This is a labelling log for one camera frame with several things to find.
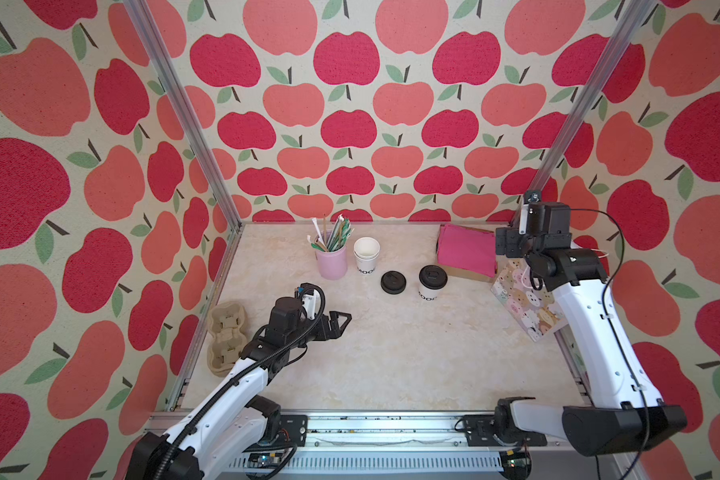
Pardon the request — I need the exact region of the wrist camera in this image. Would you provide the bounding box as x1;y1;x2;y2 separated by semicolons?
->
295;287;323;320
518;190;542;235

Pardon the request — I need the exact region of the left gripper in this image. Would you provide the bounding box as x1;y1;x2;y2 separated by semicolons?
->
285;312;351;350

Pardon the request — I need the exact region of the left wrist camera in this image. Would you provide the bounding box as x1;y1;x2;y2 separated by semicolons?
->
295;287;323;320

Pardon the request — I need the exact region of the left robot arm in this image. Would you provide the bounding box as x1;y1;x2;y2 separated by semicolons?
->
125;284;352;479

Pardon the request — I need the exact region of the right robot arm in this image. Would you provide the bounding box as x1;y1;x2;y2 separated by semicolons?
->
495;191;687;457

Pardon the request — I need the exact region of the white paper coffee cup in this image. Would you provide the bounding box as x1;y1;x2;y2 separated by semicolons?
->
418;282;444;301

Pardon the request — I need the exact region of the frame post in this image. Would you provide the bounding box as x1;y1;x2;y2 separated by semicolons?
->
529;0;658;191
124;0;242;234

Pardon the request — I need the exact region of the pink straw holder cup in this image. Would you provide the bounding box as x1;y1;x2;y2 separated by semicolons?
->
315;246;348;280

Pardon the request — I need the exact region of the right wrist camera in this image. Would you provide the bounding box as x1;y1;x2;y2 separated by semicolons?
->
518;190;542;235

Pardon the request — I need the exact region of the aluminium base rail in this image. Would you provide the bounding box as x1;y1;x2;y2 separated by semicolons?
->
125;410;643;480

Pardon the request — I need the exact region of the stack of black lids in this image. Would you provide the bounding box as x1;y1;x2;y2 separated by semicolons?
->
380;270;407;295

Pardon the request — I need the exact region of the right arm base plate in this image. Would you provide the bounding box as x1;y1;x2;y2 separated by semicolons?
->
454;414;548;447

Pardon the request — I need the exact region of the black cup lid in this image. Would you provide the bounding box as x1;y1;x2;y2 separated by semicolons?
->
419;265;448;290

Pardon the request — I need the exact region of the right frame post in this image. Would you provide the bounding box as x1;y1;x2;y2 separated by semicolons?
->
529;0;658;191

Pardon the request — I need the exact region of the cardboard cup carrier stack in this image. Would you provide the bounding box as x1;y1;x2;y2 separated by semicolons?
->
207;302;248;377

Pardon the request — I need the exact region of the stack of white paper cups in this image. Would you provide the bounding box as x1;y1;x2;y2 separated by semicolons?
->
353;237;381;274

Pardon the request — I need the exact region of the left frame post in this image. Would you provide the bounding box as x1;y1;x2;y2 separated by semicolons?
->
124;0;242;234

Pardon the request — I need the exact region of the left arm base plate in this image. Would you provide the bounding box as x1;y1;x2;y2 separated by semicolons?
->
245;415;309;452

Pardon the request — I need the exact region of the white patterned gift bag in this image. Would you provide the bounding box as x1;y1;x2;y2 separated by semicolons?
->
490;235;610;344

